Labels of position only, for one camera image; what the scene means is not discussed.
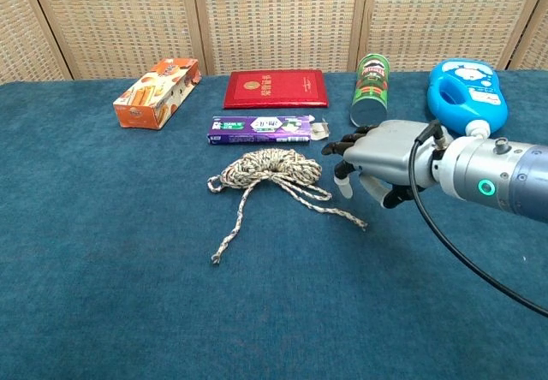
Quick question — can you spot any beige braided rope bundle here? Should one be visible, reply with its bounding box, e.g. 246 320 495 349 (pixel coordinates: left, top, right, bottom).
206 147 369 266

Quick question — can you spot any woven bamboo folding screen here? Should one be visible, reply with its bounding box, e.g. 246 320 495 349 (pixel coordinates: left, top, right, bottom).
0 0 548 85

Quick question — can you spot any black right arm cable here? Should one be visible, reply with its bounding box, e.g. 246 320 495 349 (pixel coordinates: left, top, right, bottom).
408 119 548 318

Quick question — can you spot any green Pringles can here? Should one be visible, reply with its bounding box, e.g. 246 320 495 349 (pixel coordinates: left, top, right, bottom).
348 53 390 128

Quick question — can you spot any blue pump detergent bottle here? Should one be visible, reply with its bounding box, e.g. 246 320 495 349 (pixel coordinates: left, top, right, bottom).
426 57 509 139

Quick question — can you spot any purple toothpaste box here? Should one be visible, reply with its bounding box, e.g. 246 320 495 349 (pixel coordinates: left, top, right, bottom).
207 114 331 146

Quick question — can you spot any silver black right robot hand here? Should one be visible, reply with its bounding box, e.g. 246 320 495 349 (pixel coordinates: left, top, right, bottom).
321 119 446 210

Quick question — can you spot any orange biscuit box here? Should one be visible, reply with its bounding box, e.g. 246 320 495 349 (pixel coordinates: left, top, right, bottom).
112 57 203 131

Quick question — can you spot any red certificate book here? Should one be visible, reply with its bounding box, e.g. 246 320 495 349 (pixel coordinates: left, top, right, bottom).
223 69 330 110

